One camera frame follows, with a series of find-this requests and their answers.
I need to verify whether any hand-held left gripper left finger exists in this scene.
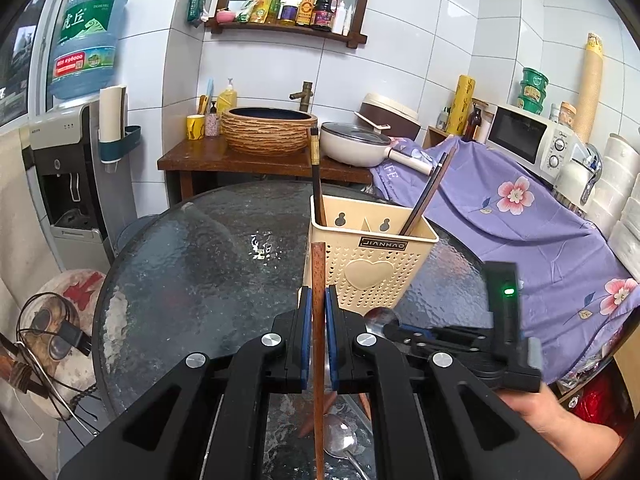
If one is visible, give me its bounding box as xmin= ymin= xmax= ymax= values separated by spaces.
xmin=57 ymin=285 xmax=315 ymax=480

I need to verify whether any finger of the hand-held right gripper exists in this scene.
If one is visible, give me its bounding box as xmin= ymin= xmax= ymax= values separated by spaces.
xmin=400 ymin=324 xmax=493 ymax=345
xmin=384 ymin=326 xmax=481 ymax=362

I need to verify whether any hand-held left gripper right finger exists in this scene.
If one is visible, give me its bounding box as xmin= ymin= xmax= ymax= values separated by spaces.
xmin=324 ymin=285 xmax=581 ymax=480

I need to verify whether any cream plastic utensil holder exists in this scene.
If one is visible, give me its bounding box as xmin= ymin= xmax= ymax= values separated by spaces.
xmin=302 ymin=195 xmax=440 ymax=318

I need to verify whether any dark brown chopstick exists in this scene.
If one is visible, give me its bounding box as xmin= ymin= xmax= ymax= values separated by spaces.
xmin=405 ymin=146 xmax=459 ymax=237
xmin=398 ymin=152 xmax=448 ymax=237

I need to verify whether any black chopstick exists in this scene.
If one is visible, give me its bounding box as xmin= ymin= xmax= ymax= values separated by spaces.
xmin=309 ymin=127 xmax=328 ymax=227

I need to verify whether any person's right forearm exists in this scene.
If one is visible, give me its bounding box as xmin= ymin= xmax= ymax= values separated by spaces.
xmin=542 ymin=402 xmax=623 ymax=463

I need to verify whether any person's right hand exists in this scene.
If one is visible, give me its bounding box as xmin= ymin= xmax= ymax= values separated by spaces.
xmin=500 ymin=391 xmax=572 ymax=438

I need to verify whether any purple floral cloth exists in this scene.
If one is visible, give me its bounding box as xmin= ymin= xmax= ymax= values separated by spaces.
xmin=370 ymin=137 xmax=640 ymax=386

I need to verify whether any red plastic bag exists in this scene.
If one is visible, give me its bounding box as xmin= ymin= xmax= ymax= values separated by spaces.
xmin=570 ymin=380 xmax=626 ymax=431

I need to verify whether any white kettle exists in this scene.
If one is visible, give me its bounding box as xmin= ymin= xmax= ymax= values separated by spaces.
xmin=557 ymin=142 xmax=603 ymax=206

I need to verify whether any white microwave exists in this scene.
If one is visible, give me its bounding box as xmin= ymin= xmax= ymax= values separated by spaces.
xmin=486 ymin=103 xmax=576 ymax=183

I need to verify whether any small wooden box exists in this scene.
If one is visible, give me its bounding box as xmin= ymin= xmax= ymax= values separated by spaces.
xmin=422 ymin=125 xmax=451 ymax=150

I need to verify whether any white pan with lid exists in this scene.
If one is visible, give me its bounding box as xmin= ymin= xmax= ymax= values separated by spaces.
xmin=320 ymin=121 xmax=433 ymax=177

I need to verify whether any brown glass bottle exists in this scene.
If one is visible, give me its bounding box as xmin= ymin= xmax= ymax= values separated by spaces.
xmin=462 ymin=101 xmax=483 ymax=142

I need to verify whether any woven wash basin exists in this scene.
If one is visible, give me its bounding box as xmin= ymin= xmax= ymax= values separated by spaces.
xmin=221 ymin=107 xmax=318 ymax=156

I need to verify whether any wooden washstand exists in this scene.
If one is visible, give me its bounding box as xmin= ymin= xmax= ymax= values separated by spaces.
xmin=157 ymin=135 xmax=373 ymax=201

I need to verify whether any yellow wrapped roll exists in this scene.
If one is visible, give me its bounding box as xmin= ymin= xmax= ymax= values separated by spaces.
xmin=446 ymin=75 xmax=476 ymax=136

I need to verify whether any brown and white rice cooker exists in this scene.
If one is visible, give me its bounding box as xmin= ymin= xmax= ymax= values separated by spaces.
xmin=360 ymin=92 xmax=421 ymax=141

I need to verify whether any black power adapter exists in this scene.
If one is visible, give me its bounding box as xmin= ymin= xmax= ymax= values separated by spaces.
xmin=60 ymin=322 xmax=93 ymax=356

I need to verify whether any cushioned stool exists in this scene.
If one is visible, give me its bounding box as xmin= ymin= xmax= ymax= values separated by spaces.
xmin=17 ymin=269 xmax=108 ymax=421

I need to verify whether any bronze faucet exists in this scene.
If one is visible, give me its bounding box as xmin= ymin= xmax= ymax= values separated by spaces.
xmin=289 ymin=81 xmax=315 ymax=113

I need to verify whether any tall beige roll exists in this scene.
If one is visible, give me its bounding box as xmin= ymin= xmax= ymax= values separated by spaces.
xmin=572 ymin=32 xmax=603 ymax=143

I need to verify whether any yellow soap dispenser bottle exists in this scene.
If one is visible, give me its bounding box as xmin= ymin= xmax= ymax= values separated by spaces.
xmin=216 ymin=78 xmax=238 ymax=116

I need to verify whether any carved wooden chair back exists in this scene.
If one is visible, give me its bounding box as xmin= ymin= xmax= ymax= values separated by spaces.
xmin=0 ymin=332 xmax=51 ymax=401

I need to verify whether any white paper cup tube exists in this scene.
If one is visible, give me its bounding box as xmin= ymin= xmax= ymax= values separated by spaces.
xmin=98 ymin=85 xmax=128 ymax=141

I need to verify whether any grey water dispenser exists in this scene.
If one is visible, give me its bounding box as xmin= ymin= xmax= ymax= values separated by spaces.
xmin=20 ymin=100 xmax=138 ymax=271

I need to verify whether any white squeeze bottle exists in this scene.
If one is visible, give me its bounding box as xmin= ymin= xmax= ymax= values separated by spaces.
xmin=332 ymin=0 xmax=351 ymax=36

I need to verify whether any dark soy sauce bottle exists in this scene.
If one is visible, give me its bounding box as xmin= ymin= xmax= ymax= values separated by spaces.
xmin=312 ymin=0 xmax=337 ymax=32

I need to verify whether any yellow seasoning bag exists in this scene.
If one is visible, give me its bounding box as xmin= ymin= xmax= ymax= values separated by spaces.
xmin=235 ymin=0 xmax=273 ymax=24

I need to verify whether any blue water jug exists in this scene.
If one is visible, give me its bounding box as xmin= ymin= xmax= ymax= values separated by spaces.
xmin=48 ymin=0 xmax=129 ymax=101

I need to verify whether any sliding window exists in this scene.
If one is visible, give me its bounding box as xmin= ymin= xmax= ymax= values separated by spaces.
xmin=0 ymin=0 xmax=57 ymax=127

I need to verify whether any black cable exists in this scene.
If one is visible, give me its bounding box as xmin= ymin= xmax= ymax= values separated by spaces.
xmin=15 ymin=292 xmax=101 ymax=436

